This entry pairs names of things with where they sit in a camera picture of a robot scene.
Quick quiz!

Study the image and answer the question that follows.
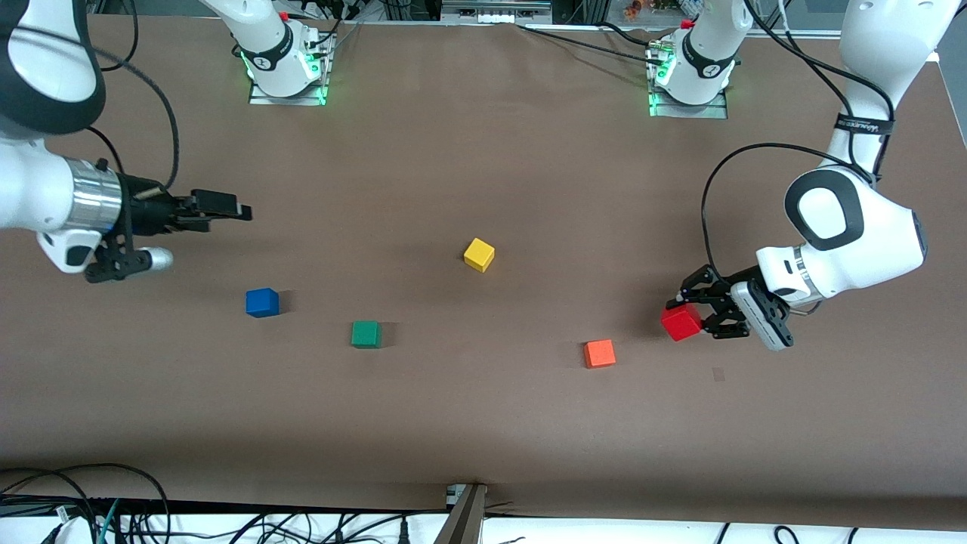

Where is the red wooden block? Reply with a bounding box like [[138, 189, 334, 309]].
[[661, 302, 705, 342]]

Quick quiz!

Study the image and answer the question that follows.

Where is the blue wooden block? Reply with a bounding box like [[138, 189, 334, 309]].
[[246, 288, 280, 319]]

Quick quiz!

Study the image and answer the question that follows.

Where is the yellow wooden block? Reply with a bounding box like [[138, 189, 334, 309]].
[[463, 237, 496, 274]]

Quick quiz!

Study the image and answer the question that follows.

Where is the brown table cover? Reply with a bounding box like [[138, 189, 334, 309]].
[[0, 14, 967, 530]]

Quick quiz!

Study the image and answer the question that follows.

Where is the white power strip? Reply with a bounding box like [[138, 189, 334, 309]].
[[442, 0, 552, 25]]

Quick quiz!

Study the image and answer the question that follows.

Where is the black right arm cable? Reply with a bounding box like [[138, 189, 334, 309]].
[[79, 0, 181, 193]]

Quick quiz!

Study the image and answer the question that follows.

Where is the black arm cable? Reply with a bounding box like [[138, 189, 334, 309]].
[[701, 0, 900, 284], [79, 0, 181, 193]]

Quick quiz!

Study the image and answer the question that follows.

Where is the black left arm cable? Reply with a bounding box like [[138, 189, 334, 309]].
[[701, 0, 900, 284]]

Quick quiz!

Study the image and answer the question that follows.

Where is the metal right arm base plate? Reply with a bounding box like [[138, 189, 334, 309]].
[[248, 34, 331, 107]]

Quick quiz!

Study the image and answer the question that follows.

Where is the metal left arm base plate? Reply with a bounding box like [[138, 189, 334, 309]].
[[648, 45, 730, 119]]

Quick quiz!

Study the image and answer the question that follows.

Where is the black floor cable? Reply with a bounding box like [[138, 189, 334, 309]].
[[0, 462, 173, 544]]

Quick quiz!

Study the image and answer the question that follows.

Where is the black base supply cable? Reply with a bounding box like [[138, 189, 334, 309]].
[[517, 21, 666, 65]]

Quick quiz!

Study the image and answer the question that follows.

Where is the teal floor cable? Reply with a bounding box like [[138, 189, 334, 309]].
[[97, 499, 122, 544]]

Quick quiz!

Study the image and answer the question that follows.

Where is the metal camera post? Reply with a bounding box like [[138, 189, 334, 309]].
[[434, 484, 488, 544]]

